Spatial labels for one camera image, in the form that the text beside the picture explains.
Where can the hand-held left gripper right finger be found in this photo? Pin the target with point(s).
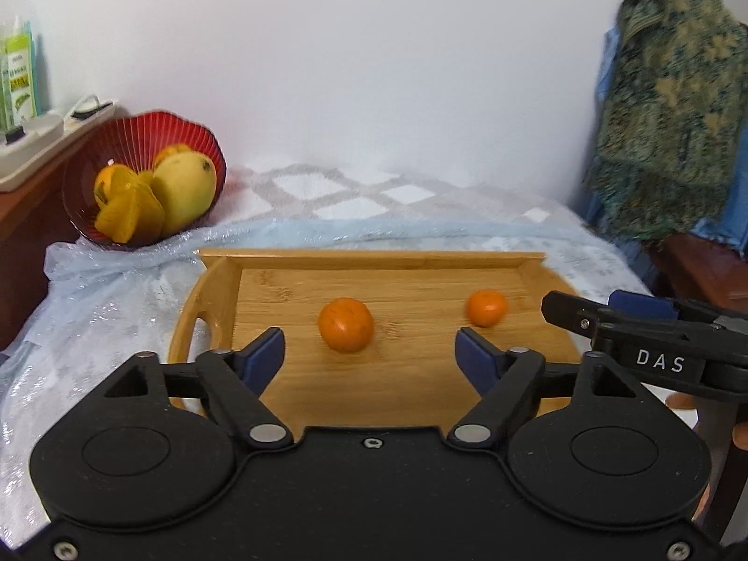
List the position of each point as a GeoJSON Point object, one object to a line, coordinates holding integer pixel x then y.
{"type": "Point", "coordinates": [473, 353]}

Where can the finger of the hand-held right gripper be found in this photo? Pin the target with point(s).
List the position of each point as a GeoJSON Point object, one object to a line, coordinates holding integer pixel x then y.
{"type": "Point", "coordinates": [570, 309]}
{"type": "Point", "coordinates": [640, 304]}

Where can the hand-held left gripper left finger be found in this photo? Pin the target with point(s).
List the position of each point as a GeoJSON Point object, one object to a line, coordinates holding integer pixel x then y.
{"type": "Point", "coordinates": [266, 356]}

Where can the small tangerine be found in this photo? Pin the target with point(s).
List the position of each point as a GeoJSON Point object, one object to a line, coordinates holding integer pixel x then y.
{"type": "Point", "coordinates": [487, 308]}

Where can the medium orange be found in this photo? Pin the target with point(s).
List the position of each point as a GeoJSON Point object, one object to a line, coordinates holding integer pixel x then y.
{"type": "Point", "coordinates": [346, 324]}

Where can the wooden serving tray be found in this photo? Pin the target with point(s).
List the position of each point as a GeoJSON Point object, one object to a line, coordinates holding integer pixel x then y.
{"type": "Point", "coordinates": [409, 286]}

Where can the person's right hand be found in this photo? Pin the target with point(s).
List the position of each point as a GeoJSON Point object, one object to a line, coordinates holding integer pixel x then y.
{"type": "Point", "coordinates": [682, 401]}

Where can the dark wooden chair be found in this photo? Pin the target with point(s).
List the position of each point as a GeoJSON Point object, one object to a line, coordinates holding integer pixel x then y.
{"type": "Point", "coordinates": [701, 269]}

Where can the white grey checkered blanket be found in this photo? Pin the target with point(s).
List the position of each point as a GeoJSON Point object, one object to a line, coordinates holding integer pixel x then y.
{"type": "Point", "coordinates": [327, 187]}

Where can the yellow mango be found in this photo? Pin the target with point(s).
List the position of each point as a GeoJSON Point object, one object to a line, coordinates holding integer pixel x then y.
{"type": "Point", "coordinates": [184, 190]}

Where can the yellow starfruit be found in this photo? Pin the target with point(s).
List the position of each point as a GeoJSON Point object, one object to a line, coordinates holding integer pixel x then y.
{"type": "Point", "coordinates": [131, 210]}

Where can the green gold patterned scarf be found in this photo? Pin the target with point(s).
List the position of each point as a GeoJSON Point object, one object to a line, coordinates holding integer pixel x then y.
{"type": "Point", "coordinates": [672, 99]}

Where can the orange peach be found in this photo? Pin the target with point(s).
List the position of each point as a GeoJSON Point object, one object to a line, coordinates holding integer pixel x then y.
{"type": "Point", "coordinates": [170, 152]}

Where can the orange persimmon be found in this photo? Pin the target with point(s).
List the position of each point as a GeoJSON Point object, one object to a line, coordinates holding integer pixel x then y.
{"type": "Point", "coordinates": [105, 182]}

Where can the red ribbed glass bowl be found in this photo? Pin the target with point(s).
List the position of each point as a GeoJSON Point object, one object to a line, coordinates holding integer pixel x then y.
{"type": "Point", "coordinates": [181, 127]}

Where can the brown wooden cabinet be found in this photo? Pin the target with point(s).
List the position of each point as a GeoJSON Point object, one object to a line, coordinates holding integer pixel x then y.
{"type": "Point", "coordinates": [23, 257]}

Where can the white plastic tray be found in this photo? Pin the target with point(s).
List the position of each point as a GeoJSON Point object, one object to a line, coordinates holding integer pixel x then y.
{"type": "Point", "coordinates": [29, 152]}

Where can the small black clip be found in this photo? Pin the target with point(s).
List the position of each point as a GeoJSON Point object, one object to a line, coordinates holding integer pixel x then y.
{"type": "Point", "coordinates": [14, 135]}

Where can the green labelled bottle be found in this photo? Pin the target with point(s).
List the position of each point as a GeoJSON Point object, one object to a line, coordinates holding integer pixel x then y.
{"type": "Point", "coordinates": [17, 82]}

